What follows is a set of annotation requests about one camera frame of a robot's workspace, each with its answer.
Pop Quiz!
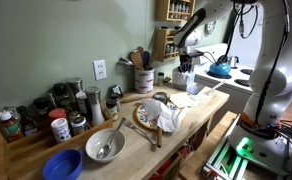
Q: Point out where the small glass jar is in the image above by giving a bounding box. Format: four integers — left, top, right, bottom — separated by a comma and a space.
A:
156, 72, 165, 88

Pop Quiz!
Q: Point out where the flat white paper towel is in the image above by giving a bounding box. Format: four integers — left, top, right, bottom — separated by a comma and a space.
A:
169, 92, 200, 109

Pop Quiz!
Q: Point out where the white printed spice jar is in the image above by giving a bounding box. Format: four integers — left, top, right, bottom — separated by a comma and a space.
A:
50, 117, 73, 144

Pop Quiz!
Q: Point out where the blue plastic bowl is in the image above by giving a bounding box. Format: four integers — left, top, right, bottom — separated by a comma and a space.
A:
42, 148, 84, 180

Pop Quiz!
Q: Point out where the crumpled white paper towel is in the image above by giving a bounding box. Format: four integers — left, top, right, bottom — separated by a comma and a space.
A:
140, 98, 192, 133

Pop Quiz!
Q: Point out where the wooden cooking spatula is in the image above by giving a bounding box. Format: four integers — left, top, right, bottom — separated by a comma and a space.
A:
129, 50, 144, 71

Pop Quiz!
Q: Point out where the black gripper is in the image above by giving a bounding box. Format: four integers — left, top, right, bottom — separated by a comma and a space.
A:
178, 53, 194, 74

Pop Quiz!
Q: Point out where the red lid jar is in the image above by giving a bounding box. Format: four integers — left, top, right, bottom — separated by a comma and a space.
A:
48, 108, 68, 123

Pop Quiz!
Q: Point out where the steel stovetop pot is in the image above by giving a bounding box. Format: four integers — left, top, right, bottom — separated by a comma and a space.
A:
227, 55, 240, 69

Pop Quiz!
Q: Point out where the clear glass jar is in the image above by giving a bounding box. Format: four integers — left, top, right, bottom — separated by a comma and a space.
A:
69, 114, 89, 136

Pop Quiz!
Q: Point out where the wooden condiment tray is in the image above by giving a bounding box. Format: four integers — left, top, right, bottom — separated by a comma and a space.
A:
4, 119, 115, 178

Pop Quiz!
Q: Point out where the dark sauce bottle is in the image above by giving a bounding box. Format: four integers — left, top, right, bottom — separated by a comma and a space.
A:
15, 104, 38, 136

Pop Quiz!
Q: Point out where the small metal strainer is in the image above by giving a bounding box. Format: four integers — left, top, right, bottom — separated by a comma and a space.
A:
151, 91, 169, 105

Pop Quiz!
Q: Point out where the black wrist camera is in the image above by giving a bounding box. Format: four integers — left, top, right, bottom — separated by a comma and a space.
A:
185, 51, 204, 60

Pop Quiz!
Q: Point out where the white ceramic bowl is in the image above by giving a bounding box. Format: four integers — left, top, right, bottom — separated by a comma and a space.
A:
85, 128, 127, 164

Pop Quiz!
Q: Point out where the metal spoon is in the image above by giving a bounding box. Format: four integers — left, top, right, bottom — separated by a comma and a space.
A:
95, 117, 127, 160

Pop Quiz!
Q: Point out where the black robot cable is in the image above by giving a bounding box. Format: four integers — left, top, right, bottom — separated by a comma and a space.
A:
231, 0, 259, 40

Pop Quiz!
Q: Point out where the red sauce jar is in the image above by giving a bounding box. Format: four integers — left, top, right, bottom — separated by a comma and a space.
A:
0, 109, 25, 143

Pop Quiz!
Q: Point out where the wooden spice rack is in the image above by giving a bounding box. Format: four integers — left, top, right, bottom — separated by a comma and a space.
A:
154, 28, 181, 63
157, 0, 196, 23

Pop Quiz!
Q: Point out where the white plastic spatula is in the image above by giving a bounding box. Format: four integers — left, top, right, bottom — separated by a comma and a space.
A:
189, 80, 226, 101

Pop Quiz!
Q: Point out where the white stove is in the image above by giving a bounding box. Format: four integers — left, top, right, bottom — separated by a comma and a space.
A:
194, 43, 257, 114

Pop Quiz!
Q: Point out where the white utensil crock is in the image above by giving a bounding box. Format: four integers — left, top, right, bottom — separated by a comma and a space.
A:
134, 67, 156, 94

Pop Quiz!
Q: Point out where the colourful patterned plate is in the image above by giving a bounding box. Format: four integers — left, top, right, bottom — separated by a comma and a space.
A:
134, 102, 182, 131

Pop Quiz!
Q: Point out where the blue kettle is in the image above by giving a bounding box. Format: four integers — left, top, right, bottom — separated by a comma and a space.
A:
207, 54, 232, 78

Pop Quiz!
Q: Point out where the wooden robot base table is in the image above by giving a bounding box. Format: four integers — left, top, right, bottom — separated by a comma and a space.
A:
179, 111, 240, 180

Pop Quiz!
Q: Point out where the metal fork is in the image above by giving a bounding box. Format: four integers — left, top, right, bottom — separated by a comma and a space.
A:
124, 119, 158, 146

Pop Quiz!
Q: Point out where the wooden handled knife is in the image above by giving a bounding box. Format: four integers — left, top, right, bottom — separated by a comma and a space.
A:
156, 128, 163, 149

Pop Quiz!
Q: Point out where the white wall outlet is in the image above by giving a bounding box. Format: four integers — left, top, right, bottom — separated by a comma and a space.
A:
92, 59, 108, 82

